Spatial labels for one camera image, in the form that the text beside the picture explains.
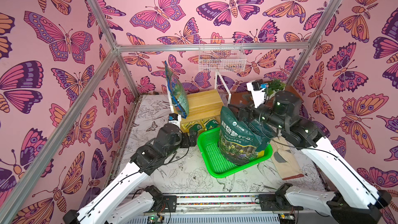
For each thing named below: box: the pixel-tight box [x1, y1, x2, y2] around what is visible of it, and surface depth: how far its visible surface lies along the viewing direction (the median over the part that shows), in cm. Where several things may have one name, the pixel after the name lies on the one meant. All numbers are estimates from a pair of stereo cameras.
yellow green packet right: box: [200, 116, 220, 132], surface depth 97 cm
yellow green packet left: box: [180, 120, 207, 138], surface depth 97 cm
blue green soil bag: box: [164, 60, 190, 119], surface depth 74 cm
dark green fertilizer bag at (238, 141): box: [218, 105, 262, 166], surface depth 75 cm
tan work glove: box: [269, 136, 305, 181], surface depth 85 cm
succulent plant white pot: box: [265, 78, 287, 100], surface depth 85 cm
